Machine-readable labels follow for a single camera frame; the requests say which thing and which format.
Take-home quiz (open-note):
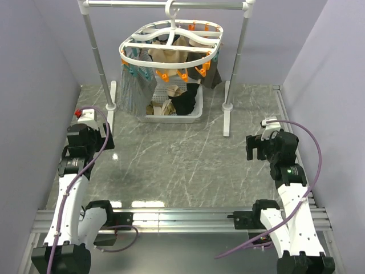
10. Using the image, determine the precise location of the black underwear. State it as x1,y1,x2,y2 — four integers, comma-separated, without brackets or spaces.
167,83,200,115

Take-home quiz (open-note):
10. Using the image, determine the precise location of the white clip hanger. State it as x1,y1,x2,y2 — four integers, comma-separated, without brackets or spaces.
119,1,224,83

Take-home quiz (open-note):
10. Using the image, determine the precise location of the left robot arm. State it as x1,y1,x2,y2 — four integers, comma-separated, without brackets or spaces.
31,123,115,273

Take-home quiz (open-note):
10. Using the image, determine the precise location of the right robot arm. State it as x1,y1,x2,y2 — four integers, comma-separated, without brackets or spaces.
246,130,335,273

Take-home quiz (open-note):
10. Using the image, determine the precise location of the dark olive hanging underwear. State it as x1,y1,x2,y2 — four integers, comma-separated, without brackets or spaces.
186,52,222,89

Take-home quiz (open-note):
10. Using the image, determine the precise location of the striped grey hanging underwear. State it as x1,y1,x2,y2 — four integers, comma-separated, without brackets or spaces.
118,64,157,117

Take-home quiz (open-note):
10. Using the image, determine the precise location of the beige underwear in basket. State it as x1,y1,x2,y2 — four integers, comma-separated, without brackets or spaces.
146,85,185,116

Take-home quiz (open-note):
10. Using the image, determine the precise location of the beige hanging underwear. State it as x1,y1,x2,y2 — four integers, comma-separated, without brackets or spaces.
148,36,188,77

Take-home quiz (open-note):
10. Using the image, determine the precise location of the white clothes rack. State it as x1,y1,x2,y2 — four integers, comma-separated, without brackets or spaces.
78,1,255,137

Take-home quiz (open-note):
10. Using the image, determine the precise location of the white plastic basket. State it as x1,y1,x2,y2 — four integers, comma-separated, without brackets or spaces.
138,79,203,124

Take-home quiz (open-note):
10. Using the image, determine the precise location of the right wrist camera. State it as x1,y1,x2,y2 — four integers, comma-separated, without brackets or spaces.
261,116,281,141

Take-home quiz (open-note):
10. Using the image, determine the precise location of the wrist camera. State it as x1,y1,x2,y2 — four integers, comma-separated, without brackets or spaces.
261,116,281,141
75,109,97,127

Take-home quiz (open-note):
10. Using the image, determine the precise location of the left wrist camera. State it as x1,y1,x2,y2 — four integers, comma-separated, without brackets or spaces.
75,109,97,127

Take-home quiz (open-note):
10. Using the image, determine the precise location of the aluminium rail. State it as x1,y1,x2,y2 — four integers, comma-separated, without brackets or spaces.
31,206,332,233

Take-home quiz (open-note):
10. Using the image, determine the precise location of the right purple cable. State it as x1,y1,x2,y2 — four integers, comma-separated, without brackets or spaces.
214,119,323,260

